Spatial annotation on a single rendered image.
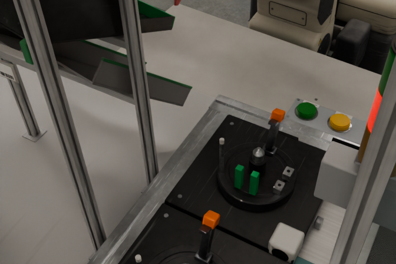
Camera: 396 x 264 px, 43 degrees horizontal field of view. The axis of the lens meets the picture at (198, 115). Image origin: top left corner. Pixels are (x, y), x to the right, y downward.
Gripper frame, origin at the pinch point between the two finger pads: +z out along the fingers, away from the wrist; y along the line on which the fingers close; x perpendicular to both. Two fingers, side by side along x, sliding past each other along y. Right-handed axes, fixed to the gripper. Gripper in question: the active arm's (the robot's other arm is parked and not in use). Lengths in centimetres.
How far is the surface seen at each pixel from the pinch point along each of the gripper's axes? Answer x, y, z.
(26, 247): -45, -28, 39
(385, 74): -32.7, 22.1, -14.3
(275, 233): -28.0, 13.2, 25.2
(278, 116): -11.4, 5.6, 16.9
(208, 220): -35.8, 5.3, 17.4
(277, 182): -19.8, 9.9, 23.5
